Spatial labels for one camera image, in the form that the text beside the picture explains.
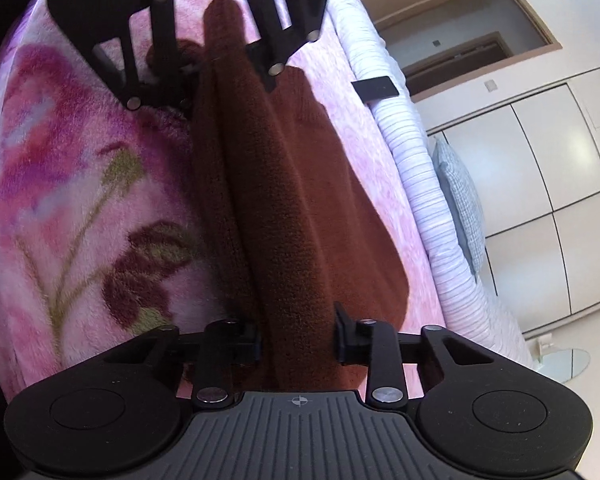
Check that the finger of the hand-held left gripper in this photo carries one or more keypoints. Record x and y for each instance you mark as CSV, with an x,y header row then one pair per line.
x,y
275,35
167,45

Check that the light checked pillow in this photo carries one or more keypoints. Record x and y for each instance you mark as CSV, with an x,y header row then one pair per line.
x,y
462,200

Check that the white striped duvet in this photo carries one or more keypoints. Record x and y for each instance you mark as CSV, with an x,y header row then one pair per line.
x,y
420,185

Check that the white wall switch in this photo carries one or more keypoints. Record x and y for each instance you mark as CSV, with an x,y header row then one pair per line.
x,y
490,85

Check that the wooden door frame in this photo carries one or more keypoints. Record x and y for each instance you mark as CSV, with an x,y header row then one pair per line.
x,y
540,15

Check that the round glass table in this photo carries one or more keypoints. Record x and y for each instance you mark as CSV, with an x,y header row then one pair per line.
x,y
565,365

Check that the maroon knit sweater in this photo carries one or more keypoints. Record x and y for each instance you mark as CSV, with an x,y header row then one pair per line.
x,y
300,210

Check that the black rectangular phone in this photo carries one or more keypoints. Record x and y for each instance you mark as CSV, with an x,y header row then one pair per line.
x,y
377,88

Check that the pink floral blanket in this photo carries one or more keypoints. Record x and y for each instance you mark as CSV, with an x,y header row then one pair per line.
x,y
80,185

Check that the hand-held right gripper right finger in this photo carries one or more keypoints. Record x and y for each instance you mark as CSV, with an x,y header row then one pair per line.
x,y
347,342

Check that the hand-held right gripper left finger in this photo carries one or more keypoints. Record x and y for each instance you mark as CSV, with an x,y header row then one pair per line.
x,y
242,345

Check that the cream wardrobe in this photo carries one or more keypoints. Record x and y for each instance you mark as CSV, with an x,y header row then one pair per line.
x,y
555,185

